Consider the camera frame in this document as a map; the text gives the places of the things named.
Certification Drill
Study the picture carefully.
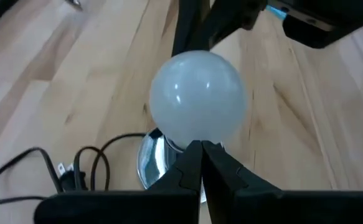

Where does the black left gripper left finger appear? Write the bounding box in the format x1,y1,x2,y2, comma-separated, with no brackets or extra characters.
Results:
34,140,203,224

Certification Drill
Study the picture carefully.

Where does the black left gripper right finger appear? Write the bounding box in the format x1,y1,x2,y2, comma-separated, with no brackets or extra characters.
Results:
202,140,363,224

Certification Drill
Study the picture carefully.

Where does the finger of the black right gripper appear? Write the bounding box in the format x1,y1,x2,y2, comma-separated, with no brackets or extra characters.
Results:
171,0,212,57
208,0,268,50

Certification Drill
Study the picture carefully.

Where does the white lightbulb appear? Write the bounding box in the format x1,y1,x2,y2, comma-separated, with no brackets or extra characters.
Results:
149,49,249,151

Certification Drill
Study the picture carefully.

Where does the blue sticky note pad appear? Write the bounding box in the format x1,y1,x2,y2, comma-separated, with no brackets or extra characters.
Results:
265,4,288,21

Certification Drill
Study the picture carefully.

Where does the chrome lamp base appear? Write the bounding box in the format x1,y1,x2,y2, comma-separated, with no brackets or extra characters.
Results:
136,127,226,203

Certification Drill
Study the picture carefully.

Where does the black pen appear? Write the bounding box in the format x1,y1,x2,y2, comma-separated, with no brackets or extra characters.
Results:
65,0,83,11

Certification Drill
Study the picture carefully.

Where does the black lamp power cord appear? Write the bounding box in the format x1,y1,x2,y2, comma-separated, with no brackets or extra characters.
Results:
0,133,147,206

